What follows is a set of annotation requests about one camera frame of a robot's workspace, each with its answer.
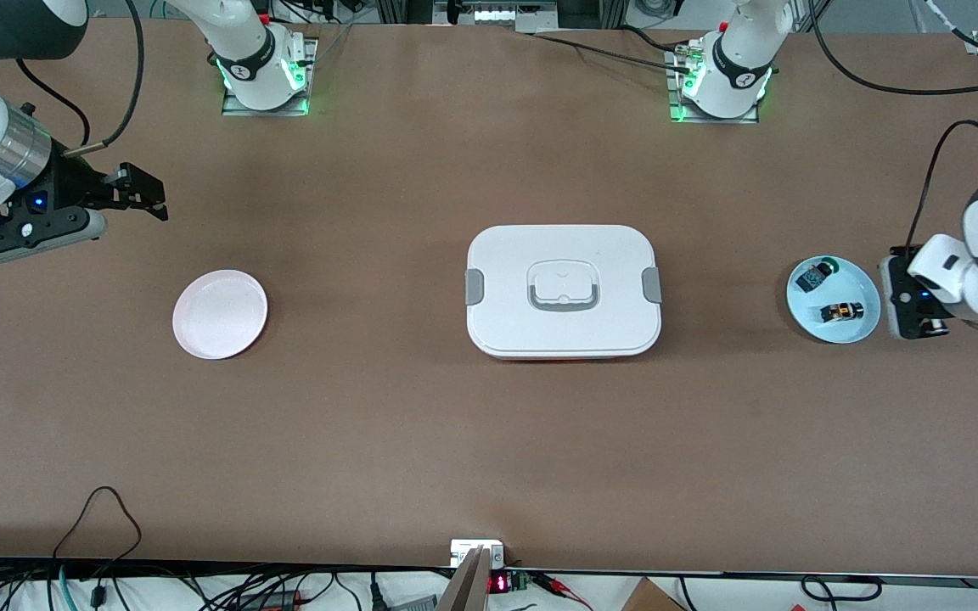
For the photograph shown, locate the black looped table cable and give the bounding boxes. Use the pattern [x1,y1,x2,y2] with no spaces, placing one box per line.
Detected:
[52,485,143,566]

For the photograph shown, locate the white lidded lunch box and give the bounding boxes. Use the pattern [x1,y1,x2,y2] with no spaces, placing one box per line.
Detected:
[464,224,663,362]

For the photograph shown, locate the green and black switch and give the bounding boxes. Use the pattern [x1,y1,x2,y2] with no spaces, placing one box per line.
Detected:
[797,261,843,294]

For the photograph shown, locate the red clip leads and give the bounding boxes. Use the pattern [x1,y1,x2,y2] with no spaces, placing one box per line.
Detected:
[536,574,593,611]

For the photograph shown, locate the black cable to arm base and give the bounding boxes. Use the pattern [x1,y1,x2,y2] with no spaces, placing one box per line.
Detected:
[530,32,694,76]

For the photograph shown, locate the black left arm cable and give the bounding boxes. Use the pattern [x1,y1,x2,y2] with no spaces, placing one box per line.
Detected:
[810,24,978,251]

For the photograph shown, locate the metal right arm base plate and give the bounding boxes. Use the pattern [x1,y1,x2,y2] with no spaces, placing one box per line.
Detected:
[221,37,320,118]

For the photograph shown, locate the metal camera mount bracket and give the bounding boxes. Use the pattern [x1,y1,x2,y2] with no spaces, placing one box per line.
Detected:
[438,539,507,611]

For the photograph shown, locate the pink round plate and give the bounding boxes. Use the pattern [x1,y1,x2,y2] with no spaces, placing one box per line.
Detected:
[171,269,269,361]

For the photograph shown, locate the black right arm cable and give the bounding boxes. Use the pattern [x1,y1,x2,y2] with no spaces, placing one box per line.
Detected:
[63,0,146,160]

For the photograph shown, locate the light blue round plate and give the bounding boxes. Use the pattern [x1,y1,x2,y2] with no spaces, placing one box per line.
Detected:
[785,255,882,345]

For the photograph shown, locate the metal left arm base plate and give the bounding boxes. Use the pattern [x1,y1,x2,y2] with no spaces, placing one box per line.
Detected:
[666,42,762,126]

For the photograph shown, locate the brown cardboard piece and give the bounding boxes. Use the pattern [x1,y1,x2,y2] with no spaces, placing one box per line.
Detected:
[621,577,690,611]

